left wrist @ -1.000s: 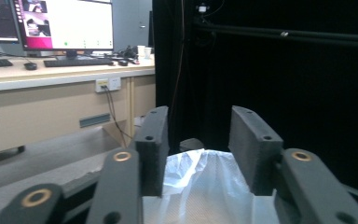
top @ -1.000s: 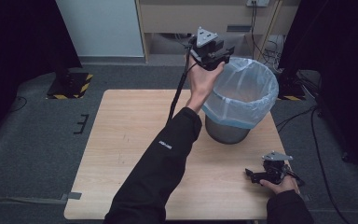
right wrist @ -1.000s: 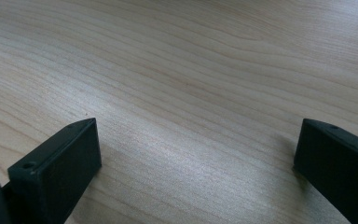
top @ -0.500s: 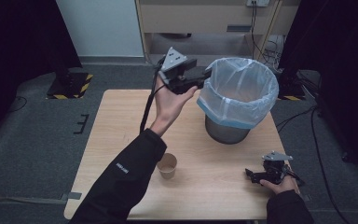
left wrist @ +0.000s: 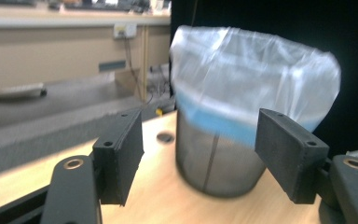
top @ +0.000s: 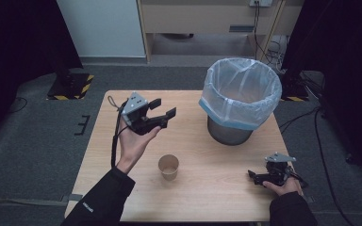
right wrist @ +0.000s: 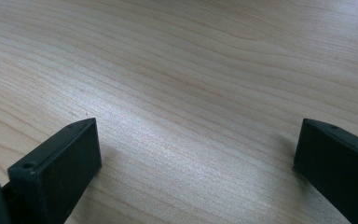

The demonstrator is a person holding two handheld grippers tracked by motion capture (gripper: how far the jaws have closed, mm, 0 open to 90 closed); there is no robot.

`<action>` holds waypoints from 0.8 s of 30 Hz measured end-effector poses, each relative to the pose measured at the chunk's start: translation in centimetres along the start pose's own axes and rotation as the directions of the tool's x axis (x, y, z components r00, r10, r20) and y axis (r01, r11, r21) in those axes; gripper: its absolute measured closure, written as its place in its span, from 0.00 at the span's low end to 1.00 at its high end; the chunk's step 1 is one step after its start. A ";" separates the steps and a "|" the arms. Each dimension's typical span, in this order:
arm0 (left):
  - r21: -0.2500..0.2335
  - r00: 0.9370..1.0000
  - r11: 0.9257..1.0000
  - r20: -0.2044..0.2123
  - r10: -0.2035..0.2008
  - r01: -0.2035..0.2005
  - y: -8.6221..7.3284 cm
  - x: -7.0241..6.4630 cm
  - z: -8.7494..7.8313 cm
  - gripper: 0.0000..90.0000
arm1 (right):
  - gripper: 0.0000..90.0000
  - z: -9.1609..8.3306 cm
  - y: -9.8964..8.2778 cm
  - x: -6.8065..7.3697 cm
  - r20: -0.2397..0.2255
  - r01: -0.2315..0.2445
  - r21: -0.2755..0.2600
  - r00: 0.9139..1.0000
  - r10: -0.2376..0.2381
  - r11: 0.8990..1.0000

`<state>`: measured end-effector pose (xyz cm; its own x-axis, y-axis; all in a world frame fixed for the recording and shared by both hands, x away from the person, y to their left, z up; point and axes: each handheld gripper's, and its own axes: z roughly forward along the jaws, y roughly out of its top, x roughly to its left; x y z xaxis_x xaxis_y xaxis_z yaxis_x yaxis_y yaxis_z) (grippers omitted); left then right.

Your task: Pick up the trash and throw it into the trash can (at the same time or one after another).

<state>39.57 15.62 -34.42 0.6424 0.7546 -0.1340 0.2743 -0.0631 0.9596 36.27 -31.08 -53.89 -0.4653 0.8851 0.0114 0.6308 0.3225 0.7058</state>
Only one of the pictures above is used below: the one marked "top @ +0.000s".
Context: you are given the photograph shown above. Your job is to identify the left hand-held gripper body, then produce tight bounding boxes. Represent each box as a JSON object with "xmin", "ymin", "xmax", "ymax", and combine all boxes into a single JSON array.
[{"xmin": 121, "ymin": 91, "xmax": 172, "ymax": 137}]

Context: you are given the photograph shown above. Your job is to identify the black stand base yellow stripes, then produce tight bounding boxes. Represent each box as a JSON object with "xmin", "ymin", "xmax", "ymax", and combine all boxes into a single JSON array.
[
  {"xmin": 46, "ymin": 73, "xmax": 95, "ymax": 102},
  {"xmin": 280, "ymin": 71, "xmax": 310, "ymax": 103}
]

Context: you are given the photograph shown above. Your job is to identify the grey metal trash bin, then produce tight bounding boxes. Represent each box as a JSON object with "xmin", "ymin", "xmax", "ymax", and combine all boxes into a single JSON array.
[{"xmin": 206, "ymin": 115, "xmax": 255, "ymax": 147}]

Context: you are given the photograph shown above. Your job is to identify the brown paper cup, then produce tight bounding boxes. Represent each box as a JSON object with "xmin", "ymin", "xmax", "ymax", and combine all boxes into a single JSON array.
[{"xmin": 157, "ymin": 153, "xmax": 180, "ymax": 182}]

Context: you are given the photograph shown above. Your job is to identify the white power strip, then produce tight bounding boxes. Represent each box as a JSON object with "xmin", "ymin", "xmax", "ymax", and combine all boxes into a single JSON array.
[{"xmin": 249, "ymin": 0, "xmax": 273, "ymax": 8}]

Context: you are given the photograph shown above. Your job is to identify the black hanging cables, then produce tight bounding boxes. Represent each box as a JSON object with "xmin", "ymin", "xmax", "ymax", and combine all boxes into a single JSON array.
[{"xmin": 253, "ymin": 2, "xmax": 288, "ymax": 72}]

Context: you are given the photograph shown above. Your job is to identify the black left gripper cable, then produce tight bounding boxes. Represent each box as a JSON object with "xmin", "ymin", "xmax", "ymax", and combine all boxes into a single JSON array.
[{"xmin": 107, "ymin": 95, "xmax": 130, "ymax": 169}]

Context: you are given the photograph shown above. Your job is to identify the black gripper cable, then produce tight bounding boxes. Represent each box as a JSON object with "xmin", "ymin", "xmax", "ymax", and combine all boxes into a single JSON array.
[
  {"xmin": 107, "ymin": 95, "xmax": 130, "ymax": 169},
  {"xmin": 287, "ymin": 166, "xmax": 309, "ymax": 189}
]

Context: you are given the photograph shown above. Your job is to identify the person's left hand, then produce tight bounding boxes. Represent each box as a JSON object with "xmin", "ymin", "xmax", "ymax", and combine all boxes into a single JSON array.
[{"xmin": 116, "ymin": 119, "xmax": 162, "ymax": 175}]

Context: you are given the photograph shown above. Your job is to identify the thin black floor cable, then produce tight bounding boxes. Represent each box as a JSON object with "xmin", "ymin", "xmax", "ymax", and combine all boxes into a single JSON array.
[{"xmin": 8, "ymin": 96, "xmax": 28, "ymax": 115}]

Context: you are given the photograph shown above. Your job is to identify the black curtain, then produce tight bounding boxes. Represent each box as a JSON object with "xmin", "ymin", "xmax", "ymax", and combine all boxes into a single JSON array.
[
  {"xmin": 0, "ymin": 0, "xmax": 84, "ymax": 149},
  {"xmin": 281, "ymin": 0, "xmax": 362, "ymax": 189}
]

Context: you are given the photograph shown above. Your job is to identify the person's right hand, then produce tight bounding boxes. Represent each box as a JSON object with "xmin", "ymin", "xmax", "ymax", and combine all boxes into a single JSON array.
[{"xmin": 262, "ymin": 176, "xmax": 304, "ymax": 198}]

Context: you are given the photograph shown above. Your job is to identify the translucent plastic bin bag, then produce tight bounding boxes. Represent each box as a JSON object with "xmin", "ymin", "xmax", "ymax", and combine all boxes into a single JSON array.
[{"xmin": 198, "ymin": 57, "xmax": 283, "ymax": 132}]

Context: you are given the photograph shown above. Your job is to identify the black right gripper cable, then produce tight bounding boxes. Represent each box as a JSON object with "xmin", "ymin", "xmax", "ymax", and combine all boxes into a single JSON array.
[{"xmin": 287, "ymin": 166, "xmax": 309, "ymax": 189}]

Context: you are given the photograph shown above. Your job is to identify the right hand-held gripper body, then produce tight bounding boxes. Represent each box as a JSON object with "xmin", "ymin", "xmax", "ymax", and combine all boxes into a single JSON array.
[{"xmin": 256, "ymin": 152, "xmax": 298, "ymax": 186}]

